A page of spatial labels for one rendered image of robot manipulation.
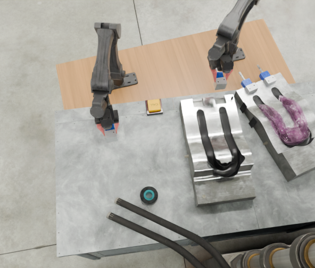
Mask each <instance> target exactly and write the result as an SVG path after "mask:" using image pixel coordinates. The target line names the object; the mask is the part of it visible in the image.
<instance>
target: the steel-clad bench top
mask: <svg viewBox="0 0 315 268"><path fill-rule="evenodd" d="M289 86H290V87H291V88H292V89H293V90H294V91H295V92H296V93H297V94H299V95H300V96H302V97H303V98H304V99H305V100H306V101H307V102H308V103H309V105H310V106H311V108H312V110H313V112H314V114H315V81H309V82H300V83H291V84H289ZM236 91H237V90H231V91H222V92H216V93H207V94H198V95H189V96H180V97H171V98H162V99H161V102H162V109H163V114H159V115H150V116H147V111H146V103H145V100H144V101H138V102H129V103H120V104H112V107H113V110H118V115H119V126H118V129H117V138H118V141H114V142H110V143H107V142H106V139H105V136H104V135H103V133H102V132H101V131H100V130H99V129H97V126H96V124H95V118H94V117H93V116H92V115H91V114H90V108H91V107H83V108H74V109H69V110H60V111H55V178H56V250H57V257H60V256H68V255H75V254H83V253H91V252H98V251H103V250H110V249H118V248H126V247H133V246H141V245H148V244H156V243H159V242H157V241H155V240H153V239H151V238H149V237H147V236H144V235H142V234H140V233H138V232H136V231H134V230H132V229H129V228H127V227H125V226H123V225H120V224H118V223H116V222H114V221H112V220H110V219H108V218H106V216H107V214H108V212H111V213H114V214H116V215H118V216H120V217H122V218H124V219H127V220H129V221H131V222H133V223H135V224H138V225H140V226H142V227H145V228H147V229H149V230H151V231H153V232H155V233H158V234H160V235H162V236H164V237H166V238H168V239H170V240H172V241H176V240H183V239H188V238H186V237H184V236H182V235H179V234H177V233H175V232H173V231H171V230H169V229H167V228H165V227H163V226H161V225H159V224H157V223H155V222H153V221H151V220H148V219H146V218H144V217H142V216H140V215H138V214H136V213H134V212H132V211H130V210H128V209H126V208H124V207H122V206H120V205H118V204H116V203H114V201H115V199H116V198H117V197H119V198H121V199H123V200H125V201H127V202H129V203H131V204H134V205H136V206H138V207H140V208H142V209H144V210H146V211H148V212H150V213H152V214H155V215H157V216H159V217H161V218H163V219H165V220H167V221H169V222H171V223H174V224H176V225H178V226H180V227H182V228H184V229H186V230H188V231H190V232H193V233H195V234H196V235H198V236H200V237H206V236H214V235H221V234H226V233H233V232H241V231H249V230H256V229H264V228H272V227H279V226H283V225H291V224H299V223H307V222H314V221H315V169H314V170H312V171H310V172H308V173H306V174H304V175H302V176H300V177H298V178H296V179H293V180H291V181H289V182H287V180H286V179H285V177H284V175H283V174H282V172H281V170H280V169H279V167H278V166H277V164H276V162H275V161H274V160H273V158H272V156H271V155H270V153H269V152H268V150H267V148H266V147H265V145H263V142H262V140H261V139H260V137H259V135H258V134H257V132H256V131H255V129H254V128H251V127H250V125H249V122H250V121H249V120H248V118H247V116H246V115H245V113H242V112H241V110H240V105H239V104H238V102H237V100H236V99H235V97H234V99H235V103H236V107H237V113H238V117H239V121H240V124H241V129H242V133H243V136H244V138H245V140H246V142H247V144H248V146H249V148H250V151H251V153H252V157H253V162H254V165H253V167H252V168H251V176H252V180H253V184H254V188H255V192H256V197H255V198H254V199H253V200H245V201H240V202H232V203H224V204H216V205H209V206H201V207H196V201H195V195H194V189H193V183H192V177H191V173H190V168H189V162H188V158H185V157H184V156H185V155H187V150H186V144H185V138H184V132H183V127H182V122H181V117H180V111H179V107H180V100H186V99H193V100H197V99H202V98H203V97H212V96H214V97H223V96H224V95H231V94H233V95H234V94H235V92H236ZM148 186H151V187H154V188H155V189H156V190H157V193H158V199H157V202H156V203H155V204H153V205H150V206H148V205H145V204H143V203H142V201H141V199H140V192H141V190H142V189H143V188H145V187H148Z"/></svg>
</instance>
